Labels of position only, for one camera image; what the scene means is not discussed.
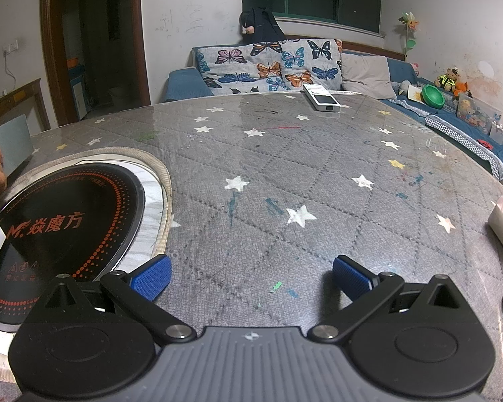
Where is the blue sofa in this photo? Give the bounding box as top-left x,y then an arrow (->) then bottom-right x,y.
164,42 -> 503,186

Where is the white remote control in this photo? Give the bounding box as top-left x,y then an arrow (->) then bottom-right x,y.
302,84 -> 343,113

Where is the artificial flower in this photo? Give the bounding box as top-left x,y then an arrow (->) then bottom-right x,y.
398,12 -> 420,56

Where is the butterfly print blanket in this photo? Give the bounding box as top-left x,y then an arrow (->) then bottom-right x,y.
195,39 -> 344,95

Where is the wooden side table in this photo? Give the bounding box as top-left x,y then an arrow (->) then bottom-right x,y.
0,79 -> 52,135

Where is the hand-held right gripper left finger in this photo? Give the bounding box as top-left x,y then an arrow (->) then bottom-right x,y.
37,255 -> 197,342

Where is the wooden door frame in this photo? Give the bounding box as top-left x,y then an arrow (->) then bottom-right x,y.
40,0 -> 152,126

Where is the clear plastic toy box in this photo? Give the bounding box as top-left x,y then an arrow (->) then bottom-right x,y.
457,93 -> 503,129

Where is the grey pillow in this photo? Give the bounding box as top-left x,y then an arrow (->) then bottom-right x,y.
341,54 -> 397,100

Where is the teddy bear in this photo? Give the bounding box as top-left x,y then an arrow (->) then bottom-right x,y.
435,67 -> 462,93

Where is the grey star-patterned desktop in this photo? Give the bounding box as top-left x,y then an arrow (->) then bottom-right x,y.
0,92 -> 503,402

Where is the green bowl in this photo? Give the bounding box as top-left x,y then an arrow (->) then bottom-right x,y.
421,84 -> 446,110

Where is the dark bag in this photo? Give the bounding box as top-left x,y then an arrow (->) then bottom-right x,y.
240,7 -> 286,45

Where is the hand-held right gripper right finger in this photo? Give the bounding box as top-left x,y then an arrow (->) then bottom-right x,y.
308,256 -> 466,342

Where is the grey box lid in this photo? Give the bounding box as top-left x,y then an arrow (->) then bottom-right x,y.
0,114 -> 34,177

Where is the black round induction cooker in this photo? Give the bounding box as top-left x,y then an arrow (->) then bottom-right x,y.
0,162 -> 146,331

